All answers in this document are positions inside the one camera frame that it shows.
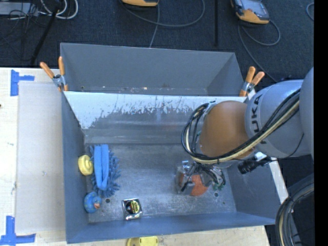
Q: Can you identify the grey metal bin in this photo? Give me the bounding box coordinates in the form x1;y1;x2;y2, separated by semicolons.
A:
59;42;282;244

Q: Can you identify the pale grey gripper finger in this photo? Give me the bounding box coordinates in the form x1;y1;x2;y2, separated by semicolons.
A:
179;175;196;196
176;160;192;182

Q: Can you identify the blue microfibre duster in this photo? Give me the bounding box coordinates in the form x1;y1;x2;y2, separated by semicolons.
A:
89;143;121;198

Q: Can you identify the blue rubber duck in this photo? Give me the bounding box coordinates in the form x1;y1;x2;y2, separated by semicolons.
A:
83;191;103;214

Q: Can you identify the orange ball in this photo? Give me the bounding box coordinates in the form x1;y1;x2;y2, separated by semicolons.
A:
179;173;210;197

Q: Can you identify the black cylinder on white bracket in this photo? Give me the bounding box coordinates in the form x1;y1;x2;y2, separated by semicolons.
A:
237;151;273;175

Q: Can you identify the pale wood flat board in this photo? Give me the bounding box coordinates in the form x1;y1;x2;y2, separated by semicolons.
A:
14;80;65;237

